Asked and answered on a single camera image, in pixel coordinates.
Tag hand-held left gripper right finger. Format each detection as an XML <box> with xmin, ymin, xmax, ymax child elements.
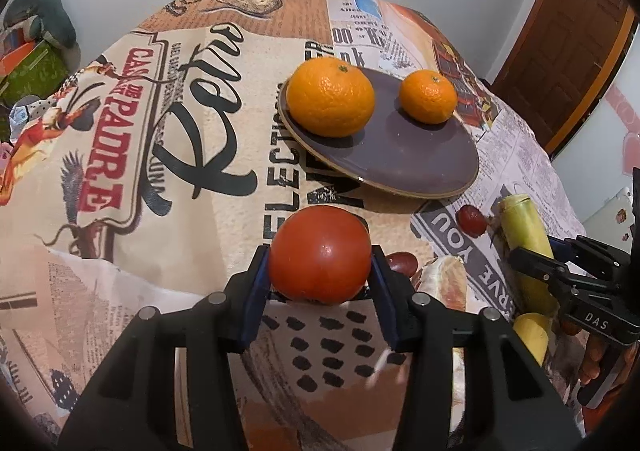
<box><xmin>371</xmin><ymin>246</ymin><xmax>587</xmax><ymax>451</ymax></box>

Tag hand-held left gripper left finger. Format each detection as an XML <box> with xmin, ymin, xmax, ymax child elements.
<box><xmin>57</xmin><ymin>245</ymin><xmax>272</xmax><ymax>451</ymax></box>

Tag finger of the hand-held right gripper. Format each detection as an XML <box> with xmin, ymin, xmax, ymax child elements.
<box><xmin>549</xmin><ymin>234</ymin><xmax>632</xmax><ymax>277</ymax></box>
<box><xmin>509</xmin><ymin>246</ymin><xmax>621</xmax><ymax>297</ymax></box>

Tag yellow-green banana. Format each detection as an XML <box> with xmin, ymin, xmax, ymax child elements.
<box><xmin>497</xmin><ymin>194</ymin><xmax>562</xmax><ymax>317</ymax></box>

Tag red tomato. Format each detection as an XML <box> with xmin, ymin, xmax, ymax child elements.
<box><xmin>268</xmin><ymin>205</ymin><xmax>373</xmax><ymax>306</ymax></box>

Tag dark purple round plate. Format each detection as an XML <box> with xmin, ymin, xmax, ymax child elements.
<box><xmin>277</xmin><ymin>67</ymin><xmax>480</xmax><ymax>199</ymax></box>

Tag person's right hand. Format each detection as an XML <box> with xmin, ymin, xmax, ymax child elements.
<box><xmin>560</xmin><ymin>318</ymin><xmax>608</xmax><ymax>404</ymax></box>

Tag red grape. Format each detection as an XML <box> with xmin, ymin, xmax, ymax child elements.
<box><xmin>387</xmin><ymin>252</ymin><xmax>417</xmax><ymax>277</ymax></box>
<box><xmin>458</xmin><ymin>204</ymin><xmax>487</xmax><ymax>238</ymax></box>

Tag white panel with stickers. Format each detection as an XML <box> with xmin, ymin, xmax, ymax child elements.
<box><xmin>582</xmin><ymin>186</ymin><xmax>637</xmax><ymax>243</ymax></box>

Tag peeled orange piece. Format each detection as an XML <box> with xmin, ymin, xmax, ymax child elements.
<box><xmin>415</xmin><ymin>255</ymin><xmax>469</xmax><ymax>313</ymax></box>

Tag yellow banana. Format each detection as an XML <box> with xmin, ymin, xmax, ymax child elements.
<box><xmin>512</xmin><ymin>312</ymin><xmax>553</xmax><ymax>368</ymax></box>

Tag printed newspaper-style tablecloth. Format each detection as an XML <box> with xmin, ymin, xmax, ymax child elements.
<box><xmin>0</xmin><ymin>0</ymin><xmax>587</xmax><ymax>451</ymax></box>

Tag small orange mandarin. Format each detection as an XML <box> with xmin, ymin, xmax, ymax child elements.
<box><xmin>398</xmin><ymin>70</ymin><xmax>458</xmax><ymax>125</ymax></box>

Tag large orange mandarin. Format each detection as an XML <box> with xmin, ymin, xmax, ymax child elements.
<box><xmin>286</xmin><ymin>58</ymin><xmax>376</xmax><ymax>138</ymax></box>

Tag brown wooden door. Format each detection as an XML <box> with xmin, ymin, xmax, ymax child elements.
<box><xmin>492</xmin><ymin>0</ymin><xmax>640</xmax><ymax>158</ymax></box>

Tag green patterned box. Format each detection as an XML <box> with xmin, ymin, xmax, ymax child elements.
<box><xmin>0</xmin><ymin>40</ymin><xmax>71</xmax><ymax>104</ymax></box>

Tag orange box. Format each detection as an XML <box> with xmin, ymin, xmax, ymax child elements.
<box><xmin>0</xmin><ymin>41</ymin><xmax>37</xmax><ymax>78</ymax></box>

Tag grey plush toy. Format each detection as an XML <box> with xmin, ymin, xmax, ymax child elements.
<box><xmin>2</xmin><ymin>0</ymin><xmax>82</xmax><ymax>68</ymax></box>

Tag pink wall decoration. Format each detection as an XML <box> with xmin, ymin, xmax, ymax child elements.
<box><xmin>597</xmin><ymin>81</ymin><xmax>640</xmax><ymax>177</ymax></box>

